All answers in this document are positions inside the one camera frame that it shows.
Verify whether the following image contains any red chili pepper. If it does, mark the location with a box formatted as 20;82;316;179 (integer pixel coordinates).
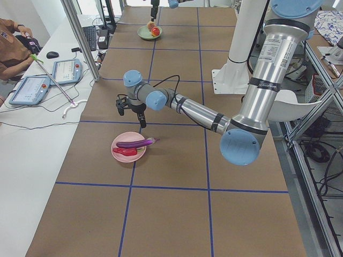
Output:
113;147;145;156

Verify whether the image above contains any green plate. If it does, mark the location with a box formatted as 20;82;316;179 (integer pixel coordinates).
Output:
137;25;163;40

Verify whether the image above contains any near blue teach pendant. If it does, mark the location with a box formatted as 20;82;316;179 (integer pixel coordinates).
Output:
9;76;50;105

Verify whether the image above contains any blue teach pendant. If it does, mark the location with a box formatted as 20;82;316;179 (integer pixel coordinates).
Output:
52;58;83;86
9;76;50;105

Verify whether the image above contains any pink plate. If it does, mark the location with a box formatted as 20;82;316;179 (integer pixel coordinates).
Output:
110;132;146;163

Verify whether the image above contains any white chair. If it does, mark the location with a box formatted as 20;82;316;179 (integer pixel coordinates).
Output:
241;89;322;123

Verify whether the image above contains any purple eggplant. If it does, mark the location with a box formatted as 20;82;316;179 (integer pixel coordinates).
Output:
116;138;159;149

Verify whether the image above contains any far blue teach pendant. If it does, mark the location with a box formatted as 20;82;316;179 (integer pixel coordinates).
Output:
52;58;83;86

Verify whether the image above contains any metal pointer stick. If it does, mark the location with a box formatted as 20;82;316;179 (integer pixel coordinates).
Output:
30;54;87;119

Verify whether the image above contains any yellow pink peach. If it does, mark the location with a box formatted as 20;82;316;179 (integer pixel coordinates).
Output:
147;21;155;31

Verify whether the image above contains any person in brown shirt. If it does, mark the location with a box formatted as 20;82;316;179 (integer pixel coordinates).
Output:
1;19;42;80

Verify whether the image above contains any black computer mouse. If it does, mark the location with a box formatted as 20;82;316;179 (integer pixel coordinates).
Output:
46;51;59;59

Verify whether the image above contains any aluminium frame post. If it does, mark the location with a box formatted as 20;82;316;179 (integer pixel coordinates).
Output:
61;0;100;82

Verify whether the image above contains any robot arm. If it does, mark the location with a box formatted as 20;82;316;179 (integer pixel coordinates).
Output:
116;1;322;165
150;0;190;21

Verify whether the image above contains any black keyboard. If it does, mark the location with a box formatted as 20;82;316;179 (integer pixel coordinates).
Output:
82;26;97;51

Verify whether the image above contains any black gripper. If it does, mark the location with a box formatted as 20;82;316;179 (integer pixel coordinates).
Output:
151;0;159;21
130;103;146;128

